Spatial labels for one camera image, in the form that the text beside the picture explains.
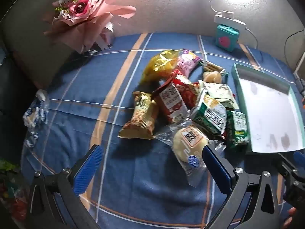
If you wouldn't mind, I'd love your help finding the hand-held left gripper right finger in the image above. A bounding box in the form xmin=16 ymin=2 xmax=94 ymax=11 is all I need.
xmin=201 ymin=145 xmax=280 ymax=229

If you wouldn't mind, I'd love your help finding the clear green-edged cracker packet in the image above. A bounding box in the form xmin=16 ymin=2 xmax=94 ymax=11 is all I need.
xmin=199 ymin=61 xmax=226 ymax=73

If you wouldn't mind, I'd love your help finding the white cable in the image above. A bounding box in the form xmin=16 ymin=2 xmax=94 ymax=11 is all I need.
xmin=244 ymin=26 xmax=259 ymax=50

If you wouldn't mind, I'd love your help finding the person's right hand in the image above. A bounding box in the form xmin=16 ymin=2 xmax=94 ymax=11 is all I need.
xmin=282 ymin=207 xmax=298 ymax=229

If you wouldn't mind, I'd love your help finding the black cable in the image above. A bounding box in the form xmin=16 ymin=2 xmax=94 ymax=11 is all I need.
xmin=283 ymin=30 xmax=305 ymax=62

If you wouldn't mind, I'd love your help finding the yellow snack packet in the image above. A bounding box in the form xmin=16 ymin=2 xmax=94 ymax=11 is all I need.
xmin=140 ymin=50 xmax=180 ymax=84

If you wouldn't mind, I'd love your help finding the purple snack packet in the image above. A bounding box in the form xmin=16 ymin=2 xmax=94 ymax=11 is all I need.
xmin=176 ymin=49 xmax=203 ymax=77

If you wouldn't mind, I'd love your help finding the white plastic device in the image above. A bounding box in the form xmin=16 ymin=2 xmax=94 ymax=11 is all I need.
xmin=208 ymin=0 xmax=246 ymax=30

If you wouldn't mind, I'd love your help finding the tan snack packet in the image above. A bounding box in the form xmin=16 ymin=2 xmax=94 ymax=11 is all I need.
xmin=118 ymin=91 xmax=159 ymax=140

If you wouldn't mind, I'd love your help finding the colourful plastic bag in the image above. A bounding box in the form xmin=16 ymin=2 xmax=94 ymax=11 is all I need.
xmin=0 ymin=160 xmax=26 ymax=220

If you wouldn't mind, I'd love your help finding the golden round pastry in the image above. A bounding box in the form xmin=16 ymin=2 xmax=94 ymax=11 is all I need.
xmin=202 ymin=71 xmax=223 ymax=83

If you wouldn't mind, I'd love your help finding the white round pastry clear wrapper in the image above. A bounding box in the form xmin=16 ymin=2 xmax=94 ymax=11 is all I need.
xmin=155 ymin=122 xmax=227 ymax=188

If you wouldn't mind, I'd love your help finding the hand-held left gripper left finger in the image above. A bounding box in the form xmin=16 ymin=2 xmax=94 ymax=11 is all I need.
xmin=25 ymin=144 xmax=104 ymax=229

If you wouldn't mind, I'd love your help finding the pale green snack packet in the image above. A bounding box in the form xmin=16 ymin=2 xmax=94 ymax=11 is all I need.
xmin=199 ymin=81 xmax=239 ymax=110

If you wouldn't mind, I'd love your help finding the large red snack packet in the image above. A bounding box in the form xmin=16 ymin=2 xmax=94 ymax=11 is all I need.
xmin=167 ymin=69 xmax=201 ymax=108

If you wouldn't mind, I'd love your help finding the blue and white plastic bag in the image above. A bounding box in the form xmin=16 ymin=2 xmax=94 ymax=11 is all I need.
xmin=22 ymin=89 xmax=49 ymax=148

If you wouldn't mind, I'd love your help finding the pink flower bouquet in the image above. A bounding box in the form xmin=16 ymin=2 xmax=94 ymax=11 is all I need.
xmin=43 ymin=0 xmax=137 ymax=53

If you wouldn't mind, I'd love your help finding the teal tin with pink print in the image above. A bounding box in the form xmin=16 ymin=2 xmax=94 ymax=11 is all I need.
xmin=215 ymin=24 xmax=240 ymax=52

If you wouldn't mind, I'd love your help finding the small green and white packet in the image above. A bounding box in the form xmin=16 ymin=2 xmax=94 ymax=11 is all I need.
xmin=225 ymin=110 xmax=250 ymax=149

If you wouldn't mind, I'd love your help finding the large green and white packet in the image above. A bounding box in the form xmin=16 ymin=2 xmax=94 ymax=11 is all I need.
xmin=191 ymin=89 xmax=228 ymax=139

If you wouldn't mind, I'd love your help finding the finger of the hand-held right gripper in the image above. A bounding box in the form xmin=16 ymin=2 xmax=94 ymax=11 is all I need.
xmin=293 ymin=151 xmax=305 ymax=170
xmin=276 ymin=153 xmax=301 ymax=180

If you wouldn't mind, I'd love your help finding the red and white snack packet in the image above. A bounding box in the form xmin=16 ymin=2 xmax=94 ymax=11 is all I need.
xmin=152 ymin=82 xmax=190 ymax=124

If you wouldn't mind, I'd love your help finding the blue plaid bedsheet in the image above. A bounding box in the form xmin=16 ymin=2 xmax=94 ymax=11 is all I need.
xmin=21 ymin=32 xmax=305 ymax=229

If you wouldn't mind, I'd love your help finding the teal cardboard tray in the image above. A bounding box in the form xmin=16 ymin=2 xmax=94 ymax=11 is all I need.
xmin=231 ymin=63 xmax=305 ymax=154

